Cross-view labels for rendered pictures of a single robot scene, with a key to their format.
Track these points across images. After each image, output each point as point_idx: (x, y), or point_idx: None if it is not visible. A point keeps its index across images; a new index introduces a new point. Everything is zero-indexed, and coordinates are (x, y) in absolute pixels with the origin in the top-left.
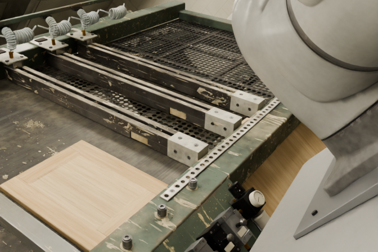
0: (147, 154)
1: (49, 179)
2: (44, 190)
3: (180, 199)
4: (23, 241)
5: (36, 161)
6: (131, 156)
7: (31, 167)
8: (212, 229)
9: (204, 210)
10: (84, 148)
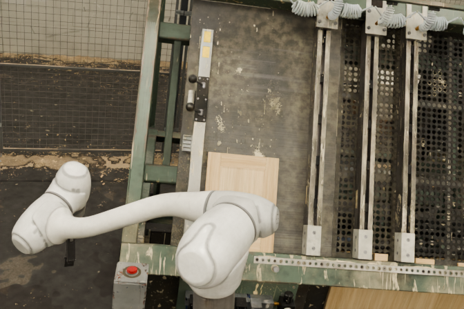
0: (295, 210)
1: (232, 174)
2: (221, 181)
3: (259, 268)
4: None
5: (242, 147)
6: (288, 201)
7: (236, 149)
8: (240, 307)
9: (263, 285)
10: (271, 168)
